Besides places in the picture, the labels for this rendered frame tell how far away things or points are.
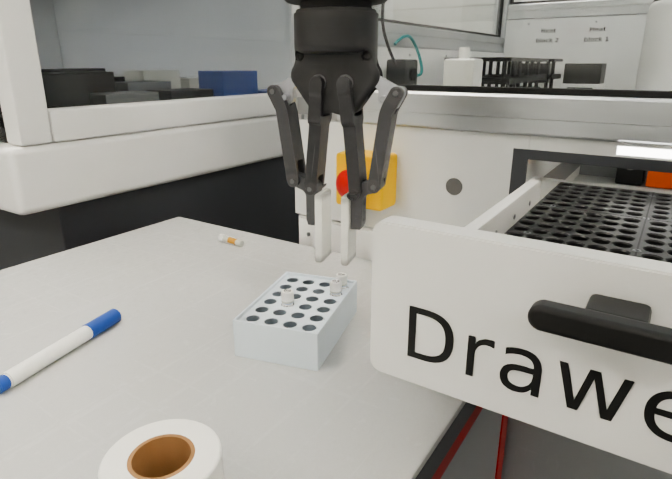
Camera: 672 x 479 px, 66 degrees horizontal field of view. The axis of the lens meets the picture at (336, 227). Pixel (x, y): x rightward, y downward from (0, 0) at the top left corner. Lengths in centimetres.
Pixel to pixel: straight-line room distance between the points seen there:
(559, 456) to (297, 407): 44
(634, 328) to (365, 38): 31
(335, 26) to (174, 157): 66
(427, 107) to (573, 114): 17
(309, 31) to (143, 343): 33
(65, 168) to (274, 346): 56
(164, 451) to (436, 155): 47
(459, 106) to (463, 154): 6
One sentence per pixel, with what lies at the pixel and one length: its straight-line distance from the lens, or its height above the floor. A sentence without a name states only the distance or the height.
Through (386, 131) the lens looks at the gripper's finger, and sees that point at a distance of 47.
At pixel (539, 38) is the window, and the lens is 65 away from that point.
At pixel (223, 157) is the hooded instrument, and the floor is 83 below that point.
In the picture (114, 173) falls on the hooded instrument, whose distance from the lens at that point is 99.
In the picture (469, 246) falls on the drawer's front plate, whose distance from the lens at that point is 31.
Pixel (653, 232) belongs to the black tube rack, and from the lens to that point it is 47.
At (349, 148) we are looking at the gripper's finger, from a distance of 48.
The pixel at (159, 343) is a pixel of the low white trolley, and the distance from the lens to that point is 55.
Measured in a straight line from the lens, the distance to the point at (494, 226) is 49.
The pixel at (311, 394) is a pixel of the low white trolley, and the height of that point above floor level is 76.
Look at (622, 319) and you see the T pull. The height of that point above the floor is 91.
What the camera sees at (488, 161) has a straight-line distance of 65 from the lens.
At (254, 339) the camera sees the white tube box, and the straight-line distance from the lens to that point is 49.
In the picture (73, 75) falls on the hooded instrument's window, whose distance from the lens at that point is 97.
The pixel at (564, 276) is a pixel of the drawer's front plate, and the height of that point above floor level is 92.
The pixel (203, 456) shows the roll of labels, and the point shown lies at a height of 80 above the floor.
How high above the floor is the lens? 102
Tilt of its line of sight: 18 degrees down
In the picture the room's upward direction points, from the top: straight up
